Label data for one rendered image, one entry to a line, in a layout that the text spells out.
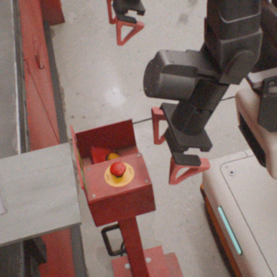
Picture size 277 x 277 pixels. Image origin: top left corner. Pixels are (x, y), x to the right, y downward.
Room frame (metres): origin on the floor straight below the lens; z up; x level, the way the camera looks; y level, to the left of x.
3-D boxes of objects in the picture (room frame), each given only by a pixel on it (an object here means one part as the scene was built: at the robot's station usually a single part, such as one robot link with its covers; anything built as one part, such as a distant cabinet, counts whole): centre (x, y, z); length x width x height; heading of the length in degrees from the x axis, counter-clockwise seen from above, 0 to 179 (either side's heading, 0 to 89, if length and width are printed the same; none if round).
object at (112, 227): (0.66, 0.14, 0.40); 0.06 x 0.02 x 0.18; 97
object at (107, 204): (0.67, 0.08, 0.75); 0.20 x 0.16 x 0.18; 7
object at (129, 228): (0.67, 0.08, 0.39); 0.05 x 0.05 x 0.54; 7
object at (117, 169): (0.62, 0.07, 0.79); 0.04 x 0.04 x 0.04
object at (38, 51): (1.47, 0.35, 0.58); 0.15 x 0.02 x 0.07; 6
